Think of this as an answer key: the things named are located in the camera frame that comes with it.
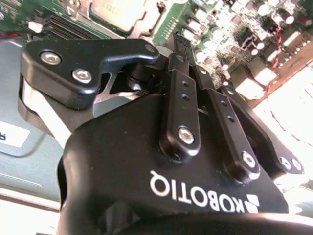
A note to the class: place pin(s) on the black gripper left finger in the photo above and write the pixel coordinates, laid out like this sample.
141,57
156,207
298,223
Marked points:
73,61

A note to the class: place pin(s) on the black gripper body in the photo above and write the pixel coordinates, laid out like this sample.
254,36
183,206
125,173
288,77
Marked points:
122,171

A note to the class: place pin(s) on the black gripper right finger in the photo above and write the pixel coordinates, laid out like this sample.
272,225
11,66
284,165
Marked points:
230,127

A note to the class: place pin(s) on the silver CPU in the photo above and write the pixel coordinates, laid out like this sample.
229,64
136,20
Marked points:
115,14

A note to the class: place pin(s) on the metal socket cover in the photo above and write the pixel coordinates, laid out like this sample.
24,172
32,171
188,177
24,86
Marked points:
151,22

